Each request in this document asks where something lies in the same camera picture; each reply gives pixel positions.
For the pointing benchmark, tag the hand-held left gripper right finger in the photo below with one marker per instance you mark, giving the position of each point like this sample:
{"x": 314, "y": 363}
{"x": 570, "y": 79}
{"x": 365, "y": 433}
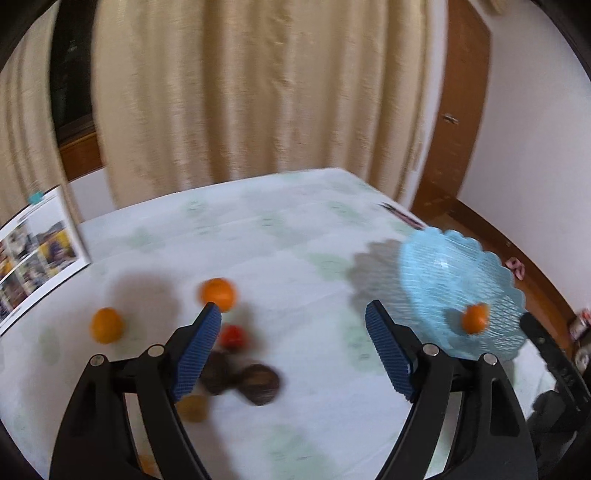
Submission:
{"x": 388, "y": 350}

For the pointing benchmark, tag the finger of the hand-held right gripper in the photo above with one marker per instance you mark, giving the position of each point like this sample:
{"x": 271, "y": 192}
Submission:
{"x": 551, "y": 353}

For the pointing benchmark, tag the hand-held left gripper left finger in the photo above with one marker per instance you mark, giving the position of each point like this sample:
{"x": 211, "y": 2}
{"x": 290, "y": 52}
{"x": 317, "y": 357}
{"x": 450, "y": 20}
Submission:
{"x": 198, "y": 355}

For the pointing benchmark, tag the orange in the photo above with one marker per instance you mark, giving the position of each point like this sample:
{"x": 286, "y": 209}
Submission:
{"x": 475, "y": 318}
{"x": 107, "y": 325}
{"x": 196, "y": 410}
{"x": 217, "y": 294}

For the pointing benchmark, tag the light blue plastic basket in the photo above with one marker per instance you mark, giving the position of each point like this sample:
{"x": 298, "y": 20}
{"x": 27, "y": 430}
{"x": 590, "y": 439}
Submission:
{"x": 438, "y": 272}

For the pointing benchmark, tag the dark brown fruit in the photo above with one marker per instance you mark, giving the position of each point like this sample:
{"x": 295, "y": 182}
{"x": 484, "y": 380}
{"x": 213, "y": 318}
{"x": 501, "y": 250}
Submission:
{"x": 261, "y": 384}
{"x": 221, "y": 371}

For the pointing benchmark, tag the red fruit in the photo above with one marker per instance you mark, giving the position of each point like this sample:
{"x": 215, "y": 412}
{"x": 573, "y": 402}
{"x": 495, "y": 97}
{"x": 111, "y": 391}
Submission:
{"x": 233, "y": 337}

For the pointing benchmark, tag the small red white container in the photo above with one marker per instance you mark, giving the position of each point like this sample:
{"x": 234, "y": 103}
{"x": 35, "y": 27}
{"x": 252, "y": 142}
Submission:
{"x": 581, "y": 324}

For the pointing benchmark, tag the pink slipper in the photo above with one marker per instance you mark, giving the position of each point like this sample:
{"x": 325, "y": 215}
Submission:
{"x": 515, "y": 267}

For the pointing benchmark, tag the magazine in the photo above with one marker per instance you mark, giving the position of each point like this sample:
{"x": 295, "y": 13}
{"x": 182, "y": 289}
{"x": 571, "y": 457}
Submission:
{"x": 402, "y": 214}

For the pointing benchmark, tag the white green patterned tablecloth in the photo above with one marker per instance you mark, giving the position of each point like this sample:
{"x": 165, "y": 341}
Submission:
{"x": 286, "y": 230}

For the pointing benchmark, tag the photo collage board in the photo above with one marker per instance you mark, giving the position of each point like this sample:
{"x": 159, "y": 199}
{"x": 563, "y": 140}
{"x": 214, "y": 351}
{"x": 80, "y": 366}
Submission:
{"x": 37, "y": 258}

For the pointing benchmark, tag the teal binder clip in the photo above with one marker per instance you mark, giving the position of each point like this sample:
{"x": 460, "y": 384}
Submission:
{"x": 34, "y": 197}

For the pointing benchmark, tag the wooden window sill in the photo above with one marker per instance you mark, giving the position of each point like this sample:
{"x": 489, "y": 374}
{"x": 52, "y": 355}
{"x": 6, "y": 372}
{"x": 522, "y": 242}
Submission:
{"x": 81, "y": 154}

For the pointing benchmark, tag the beige curtain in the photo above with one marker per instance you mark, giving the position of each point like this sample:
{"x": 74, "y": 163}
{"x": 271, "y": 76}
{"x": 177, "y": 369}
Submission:
{"x": 258, "y": 92}
{"x": 23, "y": 138}

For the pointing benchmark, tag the wooden door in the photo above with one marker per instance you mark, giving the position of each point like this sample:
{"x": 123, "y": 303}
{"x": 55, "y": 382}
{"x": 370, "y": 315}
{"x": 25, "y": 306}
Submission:
{"x": 457, "y": 69}

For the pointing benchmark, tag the dark window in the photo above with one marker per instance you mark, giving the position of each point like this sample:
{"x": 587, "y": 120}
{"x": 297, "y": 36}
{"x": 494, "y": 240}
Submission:
{"x": 69, "y": 69}

